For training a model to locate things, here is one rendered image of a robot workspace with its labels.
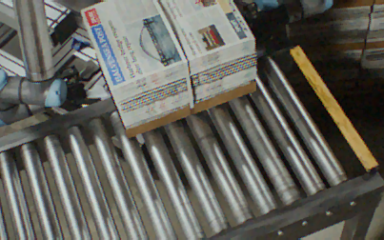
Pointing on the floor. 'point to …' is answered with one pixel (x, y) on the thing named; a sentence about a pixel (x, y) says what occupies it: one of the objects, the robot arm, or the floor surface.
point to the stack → (338, 71)
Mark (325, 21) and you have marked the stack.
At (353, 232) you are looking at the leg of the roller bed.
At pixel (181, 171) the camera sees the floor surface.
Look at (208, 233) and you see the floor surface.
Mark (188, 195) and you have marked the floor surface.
